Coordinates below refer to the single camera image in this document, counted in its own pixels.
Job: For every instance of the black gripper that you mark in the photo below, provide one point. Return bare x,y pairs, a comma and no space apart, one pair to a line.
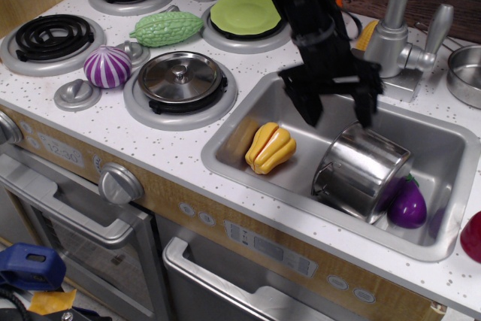
330,67

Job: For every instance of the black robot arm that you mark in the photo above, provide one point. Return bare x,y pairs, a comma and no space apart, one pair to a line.
316,20

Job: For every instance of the silver sink basin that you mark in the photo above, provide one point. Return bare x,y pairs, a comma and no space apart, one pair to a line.
445,157

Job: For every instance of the steel pot lid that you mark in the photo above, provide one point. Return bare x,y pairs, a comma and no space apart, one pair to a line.
180,78

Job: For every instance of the yellow toy corn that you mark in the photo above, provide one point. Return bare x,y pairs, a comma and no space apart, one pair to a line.
366,35

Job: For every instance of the silver toy faucet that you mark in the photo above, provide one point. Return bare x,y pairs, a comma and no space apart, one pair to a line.
402,63

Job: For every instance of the yellow toy squash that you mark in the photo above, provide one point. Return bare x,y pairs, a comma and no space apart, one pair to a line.
271,146

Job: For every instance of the back right burner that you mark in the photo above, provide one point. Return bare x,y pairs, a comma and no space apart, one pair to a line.
261,45

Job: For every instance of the purple toy eggplant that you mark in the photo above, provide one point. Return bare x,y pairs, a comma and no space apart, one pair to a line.
409,209

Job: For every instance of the steel pan at right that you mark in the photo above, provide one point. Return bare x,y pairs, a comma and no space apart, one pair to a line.
463,78

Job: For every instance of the green plate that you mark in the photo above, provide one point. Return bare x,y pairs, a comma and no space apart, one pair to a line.
245,17

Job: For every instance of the green toy bitter gourd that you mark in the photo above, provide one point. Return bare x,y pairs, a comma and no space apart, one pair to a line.
166,28

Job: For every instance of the red toy at edge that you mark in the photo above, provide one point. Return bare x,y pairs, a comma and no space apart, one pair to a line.
470,238

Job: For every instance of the grey knob middle countertop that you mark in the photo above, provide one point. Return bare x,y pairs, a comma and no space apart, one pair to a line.
137,53

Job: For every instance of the toy dishwasher door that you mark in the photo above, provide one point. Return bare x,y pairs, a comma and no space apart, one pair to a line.
210,283

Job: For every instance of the purple striped toy onion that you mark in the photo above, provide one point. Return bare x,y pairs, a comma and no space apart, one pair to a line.
107,67

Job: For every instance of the silver oven dial right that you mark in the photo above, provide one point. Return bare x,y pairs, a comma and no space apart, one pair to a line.
117,185

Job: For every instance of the silver oven dial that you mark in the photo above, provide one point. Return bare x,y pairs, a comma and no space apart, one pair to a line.
10,132
117,185

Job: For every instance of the grey knob front countertop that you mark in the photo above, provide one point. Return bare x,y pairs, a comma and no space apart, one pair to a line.
77,95

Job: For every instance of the toy oven door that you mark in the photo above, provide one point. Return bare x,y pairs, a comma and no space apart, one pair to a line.
109,250

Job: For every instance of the front left coil burner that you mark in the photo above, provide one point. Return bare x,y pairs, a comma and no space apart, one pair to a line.
51,45

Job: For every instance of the silver oven dial left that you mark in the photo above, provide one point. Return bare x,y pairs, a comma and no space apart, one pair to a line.
10,132

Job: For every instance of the blue clamp tool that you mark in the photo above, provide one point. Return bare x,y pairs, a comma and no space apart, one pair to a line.
32,268

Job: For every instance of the yellow paper scrap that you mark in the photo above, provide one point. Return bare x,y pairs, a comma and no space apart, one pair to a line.
47,302

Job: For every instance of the silver faucet handle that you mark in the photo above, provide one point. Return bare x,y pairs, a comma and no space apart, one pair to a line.
439,28

